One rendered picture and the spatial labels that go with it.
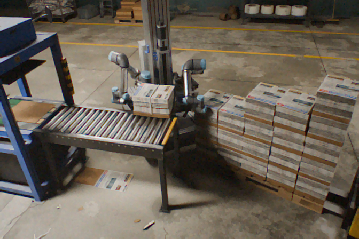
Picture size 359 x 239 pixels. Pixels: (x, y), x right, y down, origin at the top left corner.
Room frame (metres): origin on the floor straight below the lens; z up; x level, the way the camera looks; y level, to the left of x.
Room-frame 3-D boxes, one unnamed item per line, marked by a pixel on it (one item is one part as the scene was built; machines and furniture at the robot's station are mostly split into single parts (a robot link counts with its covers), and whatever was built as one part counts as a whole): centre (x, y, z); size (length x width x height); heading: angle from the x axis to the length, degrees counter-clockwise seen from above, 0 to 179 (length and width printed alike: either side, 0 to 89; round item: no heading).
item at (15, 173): (2.77, 1.71, 0.38); 0.94 x 0.69 x 0.63; 164
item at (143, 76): (3.11, 0.37, 0.98); 0.13 x 0.12 x 0.14; 52
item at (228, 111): (2.58, -0.73, 0.42); 1.17 x 0.39 x 0.83; 54
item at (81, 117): (2.58, 1.05, 0.77); 0.47 x 0.05 x 0.05; 164
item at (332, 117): (2.15, -1.32, 0.63); 0.38 x 0.29 x 0.97; 144
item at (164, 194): (2.08, 0.19, 0.34); 0.06 x 0.06 x 0.68; 74
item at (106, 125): (2.49, 0.74, 0.77); 0.47 x 0.05 x 0.05; 164
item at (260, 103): (2.50, -0.84, 0.95); 0.38 x 0.29 x 0.23; 144
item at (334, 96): (2.15, -1.32, 0.65); 0.39 x 0.30 x 1.29; 144
